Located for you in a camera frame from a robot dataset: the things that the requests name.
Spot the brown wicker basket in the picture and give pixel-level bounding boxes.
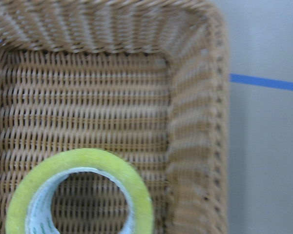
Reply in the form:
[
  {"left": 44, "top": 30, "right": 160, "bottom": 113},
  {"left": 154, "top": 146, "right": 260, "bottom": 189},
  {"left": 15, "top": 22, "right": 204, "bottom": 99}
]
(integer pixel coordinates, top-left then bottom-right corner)
[{"left": 0, "top": 0, "right": 229, "bottom": 234}]

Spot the yellow tape roll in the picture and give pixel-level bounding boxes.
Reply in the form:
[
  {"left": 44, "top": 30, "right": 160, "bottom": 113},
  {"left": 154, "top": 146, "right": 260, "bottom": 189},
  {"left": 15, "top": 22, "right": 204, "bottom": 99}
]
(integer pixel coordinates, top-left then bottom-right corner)
[{"left": 5, "top": 148, "right": 154, "bottom": 234}]

